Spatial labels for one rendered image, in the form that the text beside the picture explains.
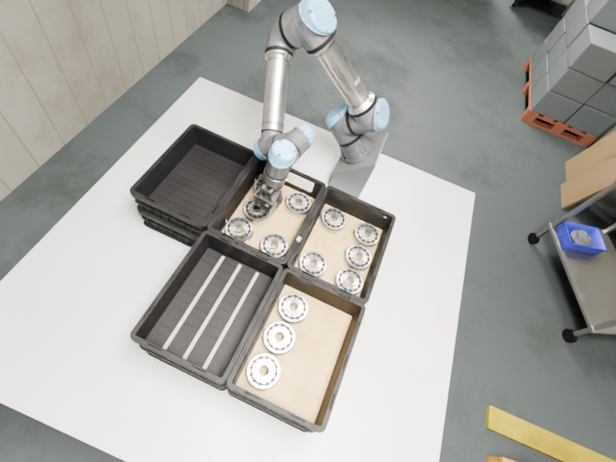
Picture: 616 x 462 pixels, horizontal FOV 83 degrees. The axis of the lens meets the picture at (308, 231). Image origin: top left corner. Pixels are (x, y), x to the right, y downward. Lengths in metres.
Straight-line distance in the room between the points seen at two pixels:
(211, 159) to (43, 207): 1.35
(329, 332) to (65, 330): 0.87
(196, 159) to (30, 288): 0.73
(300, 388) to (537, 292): 2.14
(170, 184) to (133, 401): 0.76
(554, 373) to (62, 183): 3.29
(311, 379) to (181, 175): 0.90
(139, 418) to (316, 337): 0.59
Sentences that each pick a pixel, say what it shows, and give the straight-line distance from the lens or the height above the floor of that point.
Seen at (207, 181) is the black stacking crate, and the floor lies 0.83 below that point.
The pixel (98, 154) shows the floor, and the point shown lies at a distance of 2.77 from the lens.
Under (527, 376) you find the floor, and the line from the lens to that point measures 2.65.
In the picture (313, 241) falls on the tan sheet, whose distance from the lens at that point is 1.34.
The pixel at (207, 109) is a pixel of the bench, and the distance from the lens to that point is 1.93.
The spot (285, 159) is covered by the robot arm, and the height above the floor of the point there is 1.24.
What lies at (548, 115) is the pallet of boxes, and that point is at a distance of 4.20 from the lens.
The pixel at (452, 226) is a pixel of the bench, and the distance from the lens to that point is 1.81.
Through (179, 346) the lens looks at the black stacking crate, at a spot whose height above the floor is 0.83.
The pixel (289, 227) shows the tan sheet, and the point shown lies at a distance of 1.35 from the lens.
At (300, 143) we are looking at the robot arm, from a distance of 1.07.
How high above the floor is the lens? 1.98
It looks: 58 degrees down
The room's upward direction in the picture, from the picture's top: 20 degrees clockwise
